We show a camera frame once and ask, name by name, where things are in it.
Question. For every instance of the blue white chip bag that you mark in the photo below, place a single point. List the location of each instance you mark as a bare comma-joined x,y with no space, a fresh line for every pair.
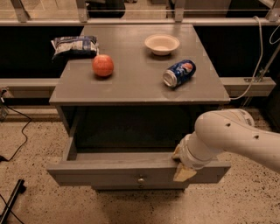
75,46

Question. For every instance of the white bowl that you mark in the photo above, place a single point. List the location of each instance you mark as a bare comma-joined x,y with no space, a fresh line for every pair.
162,44

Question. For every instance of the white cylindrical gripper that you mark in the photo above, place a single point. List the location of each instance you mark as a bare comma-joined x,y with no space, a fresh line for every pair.
186,155

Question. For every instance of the grey wooden drawer cabinet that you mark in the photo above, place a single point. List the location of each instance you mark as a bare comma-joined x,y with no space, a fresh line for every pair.
137,79

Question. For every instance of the black metal bar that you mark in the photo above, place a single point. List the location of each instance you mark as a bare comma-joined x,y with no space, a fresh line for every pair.
8,204

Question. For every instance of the grey top drawer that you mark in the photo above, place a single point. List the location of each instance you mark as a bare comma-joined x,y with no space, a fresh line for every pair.
128,146

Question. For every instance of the red apple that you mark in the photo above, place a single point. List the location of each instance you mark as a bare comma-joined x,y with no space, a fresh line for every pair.
103,65

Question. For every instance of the blue pepsi can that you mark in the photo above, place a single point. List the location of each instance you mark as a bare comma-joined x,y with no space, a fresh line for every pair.
179,73

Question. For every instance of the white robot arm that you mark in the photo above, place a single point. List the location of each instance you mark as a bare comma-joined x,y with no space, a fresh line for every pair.
230,130

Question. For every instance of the metal window railing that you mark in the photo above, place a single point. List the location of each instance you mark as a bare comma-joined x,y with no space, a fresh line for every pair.
192,12

